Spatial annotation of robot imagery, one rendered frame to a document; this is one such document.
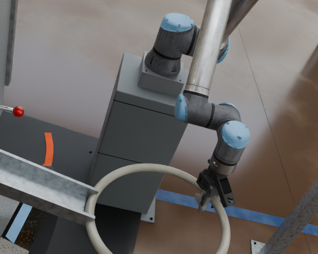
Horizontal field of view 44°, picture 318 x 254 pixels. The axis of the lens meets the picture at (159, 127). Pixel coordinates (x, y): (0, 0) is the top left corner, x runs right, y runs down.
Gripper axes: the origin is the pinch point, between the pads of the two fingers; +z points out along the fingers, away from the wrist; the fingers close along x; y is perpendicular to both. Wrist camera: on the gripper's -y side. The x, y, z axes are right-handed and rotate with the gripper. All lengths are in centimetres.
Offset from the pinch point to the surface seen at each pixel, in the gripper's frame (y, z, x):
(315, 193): 2, 26, -86
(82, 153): 118, 78, -9
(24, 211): 24, 3, 60
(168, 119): 60, 7, -23
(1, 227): 19, 1, 69
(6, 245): 14, 5, 68
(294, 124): 110, 91, -231
